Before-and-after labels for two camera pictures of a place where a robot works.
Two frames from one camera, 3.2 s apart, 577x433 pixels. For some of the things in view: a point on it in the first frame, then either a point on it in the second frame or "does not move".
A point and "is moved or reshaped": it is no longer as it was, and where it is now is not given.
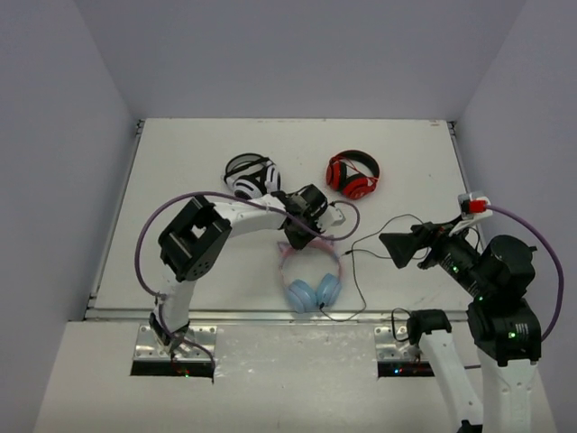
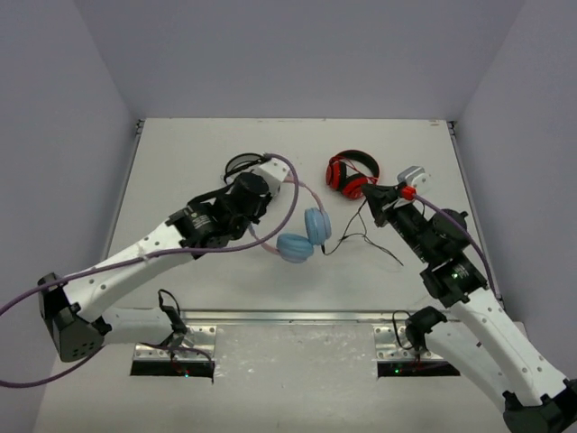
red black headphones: (353, 172) does not move
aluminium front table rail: (252, 316) does not move
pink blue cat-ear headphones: (325, 290) is moved or reshaped
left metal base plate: (197, 343) does not move
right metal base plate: (392, 344) does not move
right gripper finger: (429, 228) -> (383, 191)
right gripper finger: (401, 246) -> (377, 202)
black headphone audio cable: (375, 253) -> (323, 249)
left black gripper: (298, 232) -> (260, 198)
